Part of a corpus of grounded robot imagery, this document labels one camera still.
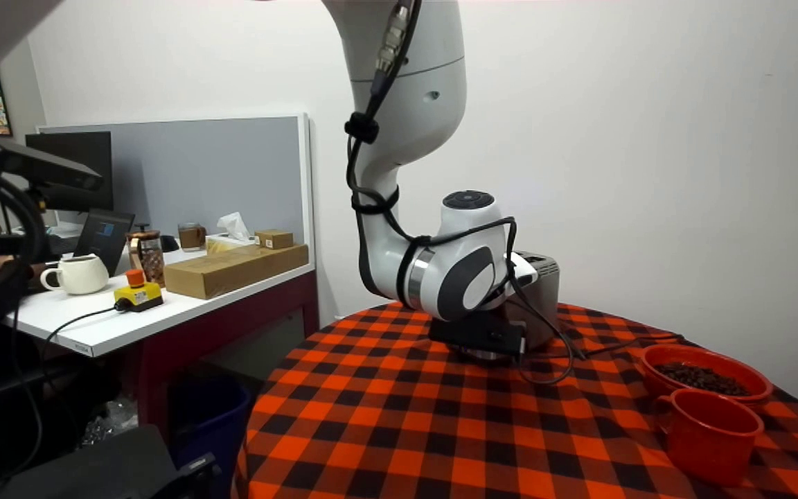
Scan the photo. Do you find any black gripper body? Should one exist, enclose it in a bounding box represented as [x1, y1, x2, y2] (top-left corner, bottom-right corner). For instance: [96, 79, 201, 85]
[427, 311, 531, 365]

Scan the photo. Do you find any yellow emergency stop button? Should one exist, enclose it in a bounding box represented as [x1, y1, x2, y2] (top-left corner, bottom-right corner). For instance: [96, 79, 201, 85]
[109, 266, 166, 312]

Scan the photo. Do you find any orange black plaid tablecloth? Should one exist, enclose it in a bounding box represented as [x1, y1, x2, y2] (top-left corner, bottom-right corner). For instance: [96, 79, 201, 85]
[229, 300, 798, 499]

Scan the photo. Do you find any small wooden box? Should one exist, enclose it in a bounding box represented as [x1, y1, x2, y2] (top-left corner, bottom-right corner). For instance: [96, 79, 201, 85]
[175, 221, 209, 248]
[254, 226, 299, 251]

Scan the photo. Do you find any red bowl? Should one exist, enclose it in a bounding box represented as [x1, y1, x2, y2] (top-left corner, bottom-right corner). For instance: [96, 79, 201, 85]
[637, 341, 774, 411]

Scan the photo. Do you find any flat cardboard box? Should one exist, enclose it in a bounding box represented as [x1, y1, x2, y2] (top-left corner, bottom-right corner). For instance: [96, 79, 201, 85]
[161, 241, 309, 301]

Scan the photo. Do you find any red cup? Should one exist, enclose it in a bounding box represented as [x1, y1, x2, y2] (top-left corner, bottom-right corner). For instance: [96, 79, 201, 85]
[659, 386, 766, 491]

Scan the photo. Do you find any tissue box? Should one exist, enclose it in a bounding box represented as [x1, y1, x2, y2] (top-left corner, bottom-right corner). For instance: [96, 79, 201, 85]
[201, 211, 259, 259]

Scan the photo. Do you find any blue waste bin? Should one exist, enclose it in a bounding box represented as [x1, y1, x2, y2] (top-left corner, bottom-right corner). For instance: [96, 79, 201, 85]
[168, 369, 254, 473]

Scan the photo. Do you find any grey desk partition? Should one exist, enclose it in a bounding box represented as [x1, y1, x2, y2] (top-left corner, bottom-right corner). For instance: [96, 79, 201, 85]
[35, 113, 316, 271]

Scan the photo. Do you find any white top desk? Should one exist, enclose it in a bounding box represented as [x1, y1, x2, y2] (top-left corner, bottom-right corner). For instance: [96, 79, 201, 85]
[8, 259, 321, 433]

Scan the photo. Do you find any dark open laptop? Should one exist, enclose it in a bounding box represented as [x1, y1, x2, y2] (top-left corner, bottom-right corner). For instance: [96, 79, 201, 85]
[71, 207, 139, 276]

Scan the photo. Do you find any white ceramic teapot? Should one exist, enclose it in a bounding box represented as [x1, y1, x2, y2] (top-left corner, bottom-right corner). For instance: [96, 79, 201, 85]
[37, 248, 109, 300]

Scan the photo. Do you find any black computer monitor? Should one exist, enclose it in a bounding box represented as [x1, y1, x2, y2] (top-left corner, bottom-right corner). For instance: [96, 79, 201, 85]
[22, 129, 115, 212]

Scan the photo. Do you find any dark toaster power cord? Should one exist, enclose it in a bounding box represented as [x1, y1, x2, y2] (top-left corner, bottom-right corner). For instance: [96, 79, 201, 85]
[514, 290, 644, 365]

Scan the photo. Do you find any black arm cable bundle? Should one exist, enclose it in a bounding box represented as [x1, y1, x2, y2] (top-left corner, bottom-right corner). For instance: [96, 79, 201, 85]
[341, 0, 521, 312]

